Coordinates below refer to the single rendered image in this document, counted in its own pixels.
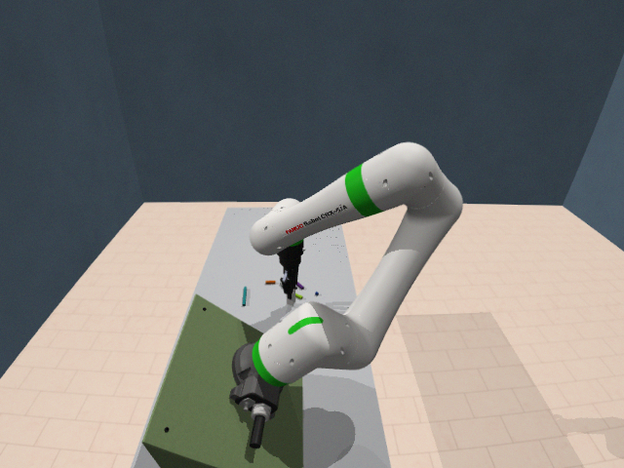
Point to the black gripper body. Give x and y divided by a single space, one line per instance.
289 264

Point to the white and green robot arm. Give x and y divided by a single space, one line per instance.
314 336

